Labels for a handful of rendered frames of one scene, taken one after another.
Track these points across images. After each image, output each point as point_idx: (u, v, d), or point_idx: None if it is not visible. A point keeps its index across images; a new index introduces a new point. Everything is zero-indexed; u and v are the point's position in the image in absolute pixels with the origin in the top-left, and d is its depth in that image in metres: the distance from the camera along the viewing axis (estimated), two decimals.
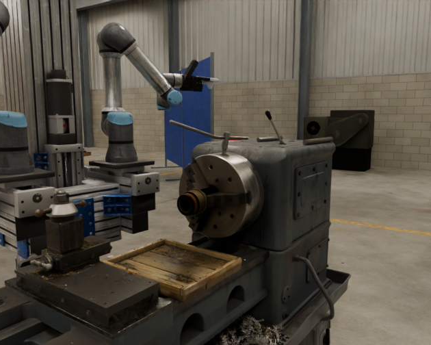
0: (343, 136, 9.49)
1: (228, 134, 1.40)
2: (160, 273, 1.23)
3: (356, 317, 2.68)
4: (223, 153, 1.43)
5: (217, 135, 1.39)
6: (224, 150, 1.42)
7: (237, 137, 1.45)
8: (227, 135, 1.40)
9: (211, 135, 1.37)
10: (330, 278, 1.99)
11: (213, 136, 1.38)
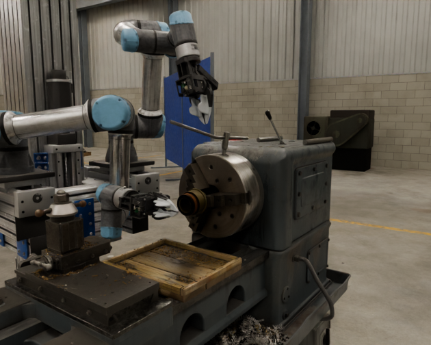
0: (343, 136, 9.49)
1: (228, 134, 1.40)
2: (160, 273, 1.23)
3: (356, 317, 2.68)
4: (223, 153, 1.43)
5: (217, 135, 1.39)
6: (224, 150, 1.42)
7: (237, 137, 1.45)
8: (227, 135, 1.40)
9: (211, 135, 1.37)
10: (330, 278, 1.99)
11: (213, 136, 1.38)
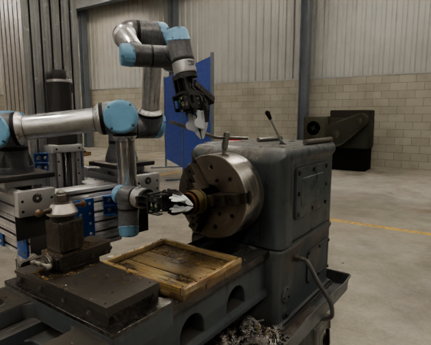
0: (343, 136, 9.49)
1: (228, 134, 1.40)
2: (160, 273, 1.23)
3: (356, 317, 2.68)
4: (223, 153, 1.43)
5: (217, 135, 1.39)
6: (224, 150, 1.42)
7: (237, 137, 1.45)
8: (227, 135, 1.40)
9: (211, 135, 1.37)
10: (330, 278, 1.99)
11: (213, 136, 1.38)
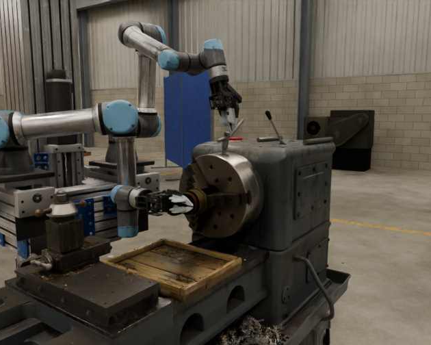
0: (343, 136, 9.49)
1: (224, 133, 1.42)
2: (160, 273, 1.23)
3: (356, 317, 2.68)
4: (223, 152, 1.44)
5: (229, 135, 1.45)
6: (222, 150, 1.43)
7: (223, 139, 1.36)
8: (224, 133, 1.42)
9: (230, 133, 1.48)
10: (330, 278, 1.99)
11: None
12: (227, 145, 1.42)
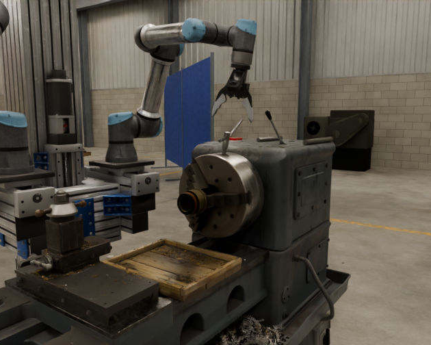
0: (343, 136, 9.49)
1: (224, 133, 1.42)
2: (160, 273, 1.23)
3: (356, 317, 2.68)
4: (223, 152, 1.44)
5: (229, 135, 1.46)
6: (222, 150, 1.43)
7: (224, 139, 1.36)
8: (224, 133, 1.42)
9: (229, 133, 1.48)
10: (330, 278, 1.99)
11: None
12: (227, 145, 1.42)
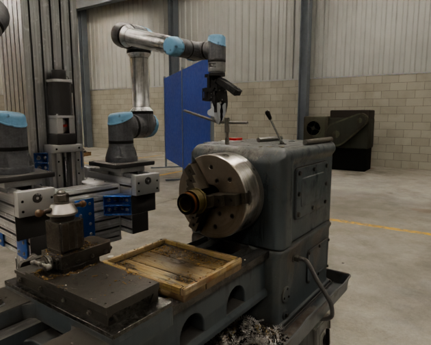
0: (343, 136, 9.49)
1: (225, 118, 1.63)
2: (160, 273, 1.23)
3: (356, 317, 2.68)
4: (225, 136, 1.65)
5: None
6: (226, 133, 1.64)
7: (239, 122, 1.61)
8: (225, 119, 1.63)
9: (212, 120, 1.67)
10: (330, 278, 1.99)
11: (215, 121, 1.66)
12: (229, 128, 1.65)
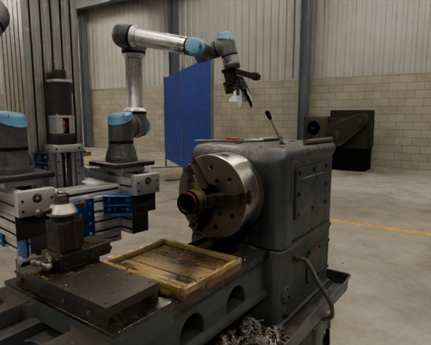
0: (343, 136, 9.49)
1: None
2: (160, 273, 1.23)
3: (356, 317, 2.68)
4: (237, 140, 1.68)
5: (232, 140, 1.76)
6: (238, 139, 1.69)
7: (254, 142, 1.72)
8: None
9: (226, 139, 1.76)
10: (330, 278, 1.99)
11: (228, 139, 1.76)
12: (241, 143, 1.71)
